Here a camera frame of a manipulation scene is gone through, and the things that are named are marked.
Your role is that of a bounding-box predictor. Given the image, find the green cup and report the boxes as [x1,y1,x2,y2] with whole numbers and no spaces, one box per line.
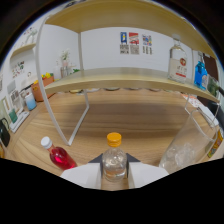
[8,109,18,124]

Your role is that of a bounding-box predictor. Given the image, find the white pouch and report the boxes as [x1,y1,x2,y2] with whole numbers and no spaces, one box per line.
[196,104,219,129]

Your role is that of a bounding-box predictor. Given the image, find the table vase white flowers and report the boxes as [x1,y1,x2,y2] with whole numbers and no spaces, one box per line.
[59,49,72,78]

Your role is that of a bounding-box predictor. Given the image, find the clear bottle orange cap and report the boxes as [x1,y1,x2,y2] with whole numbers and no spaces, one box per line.
[101,132,128,183]

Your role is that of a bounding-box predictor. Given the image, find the brown door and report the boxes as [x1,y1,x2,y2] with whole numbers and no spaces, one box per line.
[203,54,219,81]

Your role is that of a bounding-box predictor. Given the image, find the blue white tub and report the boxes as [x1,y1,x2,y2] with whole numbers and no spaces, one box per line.
[24,92,38,111]

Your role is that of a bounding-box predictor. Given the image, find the black chair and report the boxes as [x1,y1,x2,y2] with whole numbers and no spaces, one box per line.
[208,99,224,128]

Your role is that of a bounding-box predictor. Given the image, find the clear bottle red round label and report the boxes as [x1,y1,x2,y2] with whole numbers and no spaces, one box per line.
[167,33,188,84]

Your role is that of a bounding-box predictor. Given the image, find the red liquid bottle white cap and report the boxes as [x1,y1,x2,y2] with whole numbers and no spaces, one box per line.
[40,135,78,171]

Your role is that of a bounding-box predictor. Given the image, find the small white countertop machine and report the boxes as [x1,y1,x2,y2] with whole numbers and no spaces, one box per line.
[9,89,22,111]

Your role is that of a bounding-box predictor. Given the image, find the red wall poster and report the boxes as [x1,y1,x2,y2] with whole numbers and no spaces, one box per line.
[128,32,140,55]

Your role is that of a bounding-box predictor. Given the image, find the orange storage basket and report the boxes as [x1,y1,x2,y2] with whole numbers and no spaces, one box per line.
[30,75,55,103]

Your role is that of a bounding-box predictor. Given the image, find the large blue liquid bottle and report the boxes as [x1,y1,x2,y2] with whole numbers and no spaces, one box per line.
[193,51,209,91]

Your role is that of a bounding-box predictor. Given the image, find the multicolour wall poster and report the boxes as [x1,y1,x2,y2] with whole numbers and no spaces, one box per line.
[142,34,153,56]

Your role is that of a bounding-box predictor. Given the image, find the clear glass with ice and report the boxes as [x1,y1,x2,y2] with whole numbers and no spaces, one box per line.
[158,109,218,175]

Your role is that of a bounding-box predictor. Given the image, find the black kettle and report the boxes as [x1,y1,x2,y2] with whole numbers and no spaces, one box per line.
[0,118,11,148]

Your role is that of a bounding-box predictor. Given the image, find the orange white printed paper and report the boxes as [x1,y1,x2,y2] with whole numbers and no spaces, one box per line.
[181,93,201,108]

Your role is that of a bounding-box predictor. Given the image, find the blue wall poster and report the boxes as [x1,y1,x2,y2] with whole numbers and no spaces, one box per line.
[119,31,128,55]

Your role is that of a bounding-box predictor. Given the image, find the two-tier wooden white-frame rack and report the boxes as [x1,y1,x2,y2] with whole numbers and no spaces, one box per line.
[34,0,224,147]

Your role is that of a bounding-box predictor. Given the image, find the wooden wall shelf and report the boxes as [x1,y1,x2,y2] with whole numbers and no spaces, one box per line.
[9,42,37,59]

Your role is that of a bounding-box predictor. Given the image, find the white kitchen scale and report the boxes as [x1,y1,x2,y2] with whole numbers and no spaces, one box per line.
[8,110,30,134]

